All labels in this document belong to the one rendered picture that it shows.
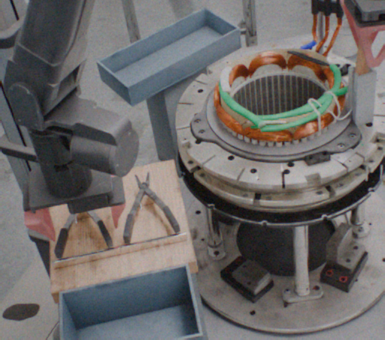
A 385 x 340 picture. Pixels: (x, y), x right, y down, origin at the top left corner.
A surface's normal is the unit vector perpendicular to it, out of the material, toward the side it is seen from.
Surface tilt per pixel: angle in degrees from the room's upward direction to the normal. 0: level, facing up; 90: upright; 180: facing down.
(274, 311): 0
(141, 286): 90
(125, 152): 92
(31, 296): 0
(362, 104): 90
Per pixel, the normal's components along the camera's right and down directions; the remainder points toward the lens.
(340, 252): 0.82, 0.30
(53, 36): -0.35, 0.52
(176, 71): 0.58, 0.49
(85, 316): 0.17, 0.65
